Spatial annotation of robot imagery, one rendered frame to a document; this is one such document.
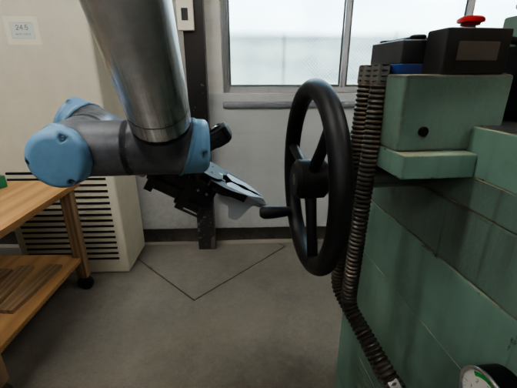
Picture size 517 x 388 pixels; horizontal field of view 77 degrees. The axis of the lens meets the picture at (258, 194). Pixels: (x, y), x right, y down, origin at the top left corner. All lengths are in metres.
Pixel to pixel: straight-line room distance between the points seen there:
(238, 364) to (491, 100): 1.09
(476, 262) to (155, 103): 0.42
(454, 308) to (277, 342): 0.91
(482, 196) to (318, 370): 0.95
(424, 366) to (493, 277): 0.22
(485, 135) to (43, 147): 0.52
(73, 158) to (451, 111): 0.46
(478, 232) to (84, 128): 0.51
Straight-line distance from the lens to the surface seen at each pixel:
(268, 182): 1.84
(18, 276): 1.64
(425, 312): 0.60
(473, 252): 0.49
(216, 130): 0.54
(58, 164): 0.46
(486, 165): 0.46
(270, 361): 1.30
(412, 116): 0.44
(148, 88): 0.35
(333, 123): 0.38
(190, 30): 1.66
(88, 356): 1.45
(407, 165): 0.42
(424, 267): 0.58
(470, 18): 0.49
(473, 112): 0.48
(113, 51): 0.33
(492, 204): 0.46
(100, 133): 0.46
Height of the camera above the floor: 0.96
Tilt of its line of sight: 21 degrees down
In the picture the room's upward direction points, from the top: straight up
